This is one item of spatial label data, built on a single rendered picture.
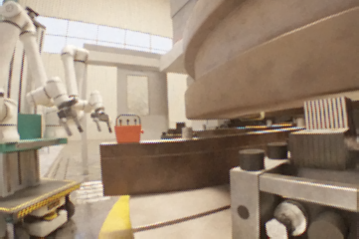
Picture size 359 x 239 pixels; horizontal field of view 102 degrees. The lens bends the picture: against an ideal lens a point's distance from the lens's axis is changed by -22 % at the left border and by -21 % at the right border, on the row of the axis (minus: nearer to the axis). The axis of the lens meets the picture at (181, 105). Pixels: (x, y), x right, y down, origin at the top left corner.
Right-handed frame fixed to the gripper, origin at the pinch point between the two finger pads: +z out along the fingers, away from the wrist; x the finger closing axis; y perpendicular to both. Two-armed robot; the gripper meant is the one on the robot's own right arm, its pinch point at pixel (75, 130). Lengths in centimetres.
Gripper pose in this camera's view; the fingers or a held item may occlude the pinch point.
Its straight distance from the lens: 115.1
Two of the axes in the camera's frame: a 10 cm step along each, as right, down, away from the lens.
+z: 4.4, 9.0, 0.3
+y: -8.9, 4.5, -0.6
